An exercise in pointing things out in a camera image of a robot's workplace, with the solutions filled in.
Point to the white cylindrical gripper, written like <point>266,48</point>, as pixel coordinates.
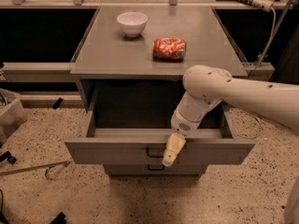
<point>181,124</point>

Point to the grey top drawer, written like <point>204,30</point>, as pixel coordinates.
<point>128,123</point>

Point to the grey drawer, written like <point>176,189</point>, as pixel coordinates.
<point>154,169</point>
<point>128,123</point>

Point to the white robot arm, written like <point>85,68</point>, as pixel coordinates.
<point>206,87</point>

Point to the grey bottom drawer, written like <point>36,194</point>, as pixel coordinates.
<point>154,169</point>

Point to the grey drawer cabinet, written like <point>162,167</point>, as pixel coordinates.
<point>109,54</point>

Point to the orange snack bag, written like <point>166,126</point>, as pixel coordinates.
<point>169,48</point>

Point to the long metal rod tool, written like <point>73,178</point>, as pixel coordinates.
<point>34,168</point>

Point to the small black floor clip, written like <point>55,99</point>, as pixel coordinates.
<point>57,103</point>

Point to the white ceramic bowl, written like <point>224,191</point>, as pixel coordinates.
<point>132,24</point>

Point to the black object bottom edge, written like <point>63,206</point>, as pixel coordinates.
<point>60,219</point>

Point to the clear plastic storage bin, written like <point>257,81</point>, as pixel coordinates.
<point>12,114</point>

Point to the black bracket at left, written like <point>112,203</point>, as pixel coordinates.
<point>7,156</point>

